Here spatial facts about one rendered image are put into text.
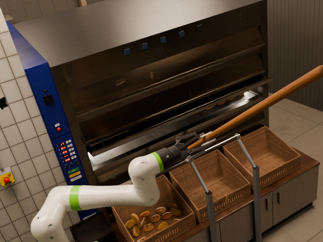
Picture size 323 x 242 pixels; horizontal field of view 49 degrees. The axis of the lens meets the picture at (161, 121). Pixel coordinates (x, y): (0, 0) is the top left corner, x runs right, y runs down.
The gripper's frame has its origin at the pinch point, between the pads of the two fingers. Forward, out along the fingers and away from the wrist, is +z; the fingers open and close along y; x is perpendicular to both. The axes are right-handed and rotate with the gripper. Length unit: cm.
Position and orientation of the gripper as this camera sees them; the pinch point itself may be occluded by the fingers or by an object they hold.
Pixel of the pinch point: (206, 139)
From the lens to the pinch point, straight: 166.5
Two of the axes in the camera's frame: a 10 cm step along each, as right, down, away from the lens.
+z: 8.6, -3.6, 3.7
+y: 4.4, 8.9, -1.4
